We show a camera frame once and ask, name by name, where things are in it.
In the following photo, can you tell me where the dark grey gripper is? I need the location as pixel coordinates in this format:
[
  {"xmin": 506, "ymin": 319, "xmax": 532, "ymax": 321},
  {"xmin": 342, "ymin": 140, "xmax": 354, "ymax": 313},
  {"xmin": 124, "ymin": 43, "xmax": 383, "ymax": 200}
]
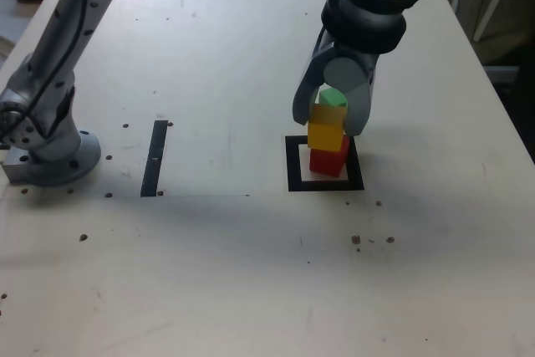
[{"xmin": 292, "ymin": 28, "xmax": 380, "ymax": 137}]

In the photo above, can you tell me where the green cube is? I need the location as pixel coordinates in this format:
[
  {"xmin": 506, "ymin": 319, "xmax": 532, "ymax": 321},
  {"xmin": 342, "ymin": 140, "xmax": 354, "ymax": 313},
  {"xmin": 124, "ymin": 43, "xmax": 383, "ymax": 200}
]
[{"xmin": 318, "ymin": 87, "xmax": 349, "ymax": 108}]

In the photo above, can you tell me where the yellow cube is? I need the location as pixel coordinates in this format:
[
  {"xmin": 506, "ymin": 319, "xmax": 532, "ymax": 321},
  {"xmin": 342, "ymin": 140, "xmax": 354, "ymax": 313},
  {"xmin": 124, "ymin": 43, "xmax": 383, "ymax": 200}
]
[{"xmin": 307, "ymin": 105, "xmax": 349, "ymax": 153}]

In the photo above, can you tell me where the red cube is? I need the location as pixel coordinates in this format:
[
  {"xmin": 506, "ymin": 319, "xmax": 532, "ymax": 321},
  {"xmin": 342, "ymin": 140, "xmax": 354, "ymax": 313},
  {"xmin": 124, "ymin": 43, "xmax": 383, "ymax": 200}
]
[{"xmin": 308, "ymin": 135, "xmax": 351, "ymax": 177}]

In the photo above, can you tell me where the black tape square outline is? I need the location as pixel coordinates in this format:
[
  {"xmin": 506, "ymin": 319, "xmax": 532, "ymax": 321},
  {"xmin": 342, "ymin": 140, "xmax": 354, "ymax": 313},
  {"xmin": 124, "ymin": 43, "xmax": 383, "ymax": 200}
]
[{"xmin": 284, "ymin": 134, "xmax": 365, "ymax": 193}]

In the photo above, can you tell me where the black tape strip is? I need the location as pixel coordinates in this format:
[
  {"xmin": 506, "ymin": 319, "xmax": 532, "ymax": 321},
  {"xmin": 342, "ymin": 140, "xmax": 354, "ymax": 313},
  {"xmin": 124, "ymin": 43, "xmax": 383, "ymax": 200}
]
[{"xmin": 140, "ymin": 120, "xmax": 168, "ymax": 198}]

